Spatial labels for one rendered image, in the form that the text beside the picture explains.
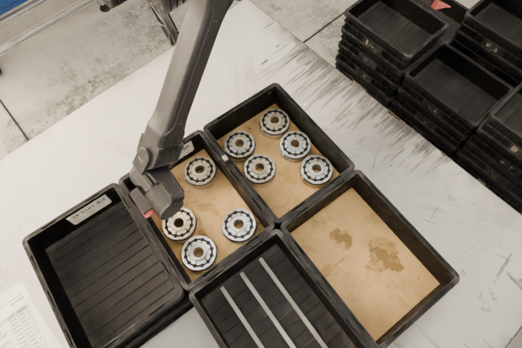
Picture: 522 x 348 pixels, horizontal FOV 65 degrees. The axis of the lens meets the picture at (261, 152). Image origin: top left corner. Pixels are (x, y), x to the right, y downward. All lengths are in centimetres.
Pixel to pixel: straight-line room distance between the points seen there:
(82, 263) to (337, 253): 75
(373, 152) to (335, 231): 40
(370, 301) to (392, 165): 52
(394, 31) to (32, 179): 174
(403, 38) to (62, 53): 211
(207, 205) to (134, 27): 191
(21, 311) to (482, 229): 150
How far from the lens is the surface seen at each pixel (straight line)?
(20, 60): 313
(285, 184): 130
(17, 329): 154
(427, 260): 126
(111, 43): 295
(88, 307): 132
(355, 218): 129
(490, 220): 157
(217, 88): 166
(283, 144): 133
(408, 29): 224
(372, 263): 126
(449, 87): 222
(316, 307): 121
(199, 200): 130
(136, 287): 128
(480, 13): 244
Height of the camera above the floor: 203
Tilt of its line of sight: 63 degrees down
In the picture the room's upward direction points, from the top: 4 degrees counter-clockwise
